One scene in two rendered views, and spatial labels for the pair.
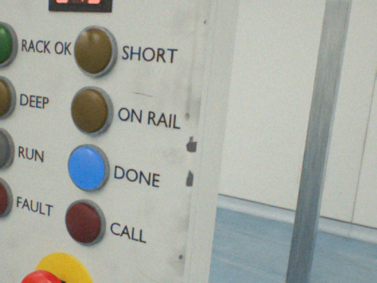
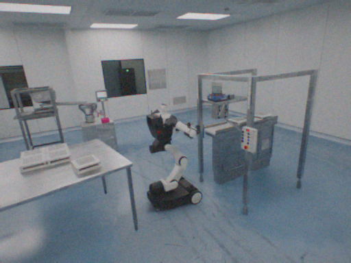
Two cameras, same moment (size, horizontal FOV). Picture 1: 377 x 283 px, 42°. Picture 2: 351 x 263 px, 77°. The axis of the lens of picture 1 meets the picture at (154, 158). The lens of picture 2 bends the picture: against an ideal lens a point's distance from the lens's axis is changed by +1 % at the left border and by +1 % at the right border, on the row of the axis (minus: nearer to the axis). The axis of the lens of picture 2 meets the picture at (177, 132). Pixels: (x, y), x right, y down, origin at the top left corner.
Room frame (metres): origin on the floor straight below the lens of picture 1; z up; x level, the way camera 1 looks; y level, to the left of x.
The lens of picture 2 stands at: (-2.01, -0.54, 1.93)
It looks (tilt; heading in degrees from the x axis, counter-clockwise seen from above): 18 degrees down; 33
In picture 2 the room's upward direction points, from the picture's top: 3 degrees counter-clockwise
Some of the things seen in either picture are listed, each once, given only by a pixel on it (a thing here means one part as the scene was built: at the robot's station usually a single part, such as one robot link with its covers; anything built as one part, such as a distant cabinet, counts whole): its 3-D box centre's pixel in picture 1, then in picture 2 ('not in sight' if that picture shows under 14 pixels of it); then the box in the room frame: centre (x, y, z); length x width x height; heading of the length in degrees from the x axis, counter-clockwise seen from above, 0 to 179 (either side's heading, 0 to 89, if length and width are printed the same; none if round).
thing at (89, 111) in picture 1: (89, 110); not in sight; (0.30, 0.04, 1.09); 0.03 x 0.01 x 0.03; 62
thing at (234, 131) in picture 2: not in sight; (243, 126); (1.43, 0.42, 0.85); 1.30 x 0.29 x 0.10; 152
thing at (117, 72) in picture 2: not in sight; (125, 78); (3.40, 4.89, 1.43); 1.38 x 0.01 x 1.16; 150
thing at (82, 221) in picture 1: (83, 222); not in sight; (0.30, 0.04, 1.02); 0.03 x 0.01 x 0.03; 62
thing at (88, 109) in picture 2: not in sight; (92, 112); (0.89, 3.45, 0.95); 0.49 x 0.36 x 0.37; 150
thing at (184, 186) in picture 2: not in sight; (171, 188); (0.22, 1.06, 0.19); 0.64 x 0.52 x 0.33; 152
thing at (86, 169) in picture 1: (86, 168); not in sight; (0.30, 0.04, 1.05); 0.03 x 0.01 x 0.03; 62
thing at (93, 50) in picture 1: (93, 50); not in sight; (0.30, 0.04, 1.12); 0.03 x 0.01 x 0.03; 62
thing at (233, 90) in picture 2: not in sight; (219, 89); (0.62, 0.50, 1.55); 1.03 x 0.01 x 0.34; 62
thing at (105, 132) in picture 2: not in sight; (99, 138); (0.90, 3.38, 0.38); 0.63 x 0.57 x 0.76; 150
